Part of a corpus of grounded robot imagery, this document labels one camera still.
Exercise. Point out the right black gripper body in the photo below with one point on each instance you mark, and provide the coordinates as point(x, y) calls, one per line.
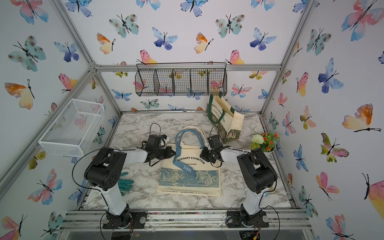
point(213, 153)

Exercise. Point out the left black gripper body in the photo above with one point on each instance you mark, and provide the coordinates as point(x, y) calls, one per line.
point(158, 153)

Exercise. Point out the starry night canvas tote bag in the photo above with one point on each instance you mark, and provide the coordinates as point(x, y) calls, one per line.
point(189, 174)

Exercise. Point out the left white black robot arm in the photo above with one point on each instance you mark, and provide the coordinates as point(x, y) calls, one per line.
point(105, 171)

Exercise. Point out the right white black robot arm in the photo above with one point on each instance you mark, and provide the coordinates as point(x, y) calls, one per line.
point(258, 174)

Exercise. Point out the green rubber glove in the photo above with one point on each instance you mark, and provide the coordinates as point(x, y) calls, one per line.
point(125, 185)

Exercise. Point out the potted artificial flower plant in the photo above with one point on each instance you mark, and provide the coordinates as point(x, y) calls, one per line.
point(267, 142)

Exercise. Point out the green handled canvas tote bag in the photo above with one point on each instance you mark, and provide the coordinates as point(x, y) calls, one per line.
point(227, 121)

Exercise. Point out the black wire wall basket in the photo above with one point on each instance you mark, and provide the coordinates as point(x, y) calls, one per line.
point(181, 79)

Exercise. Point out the white mesh wall basket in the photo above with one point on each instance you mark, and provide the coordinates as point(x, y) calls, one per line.
point(73, 128)

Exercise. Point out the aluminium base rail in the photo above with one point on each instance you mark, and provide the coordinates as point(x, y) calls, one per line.
point(169, 220)

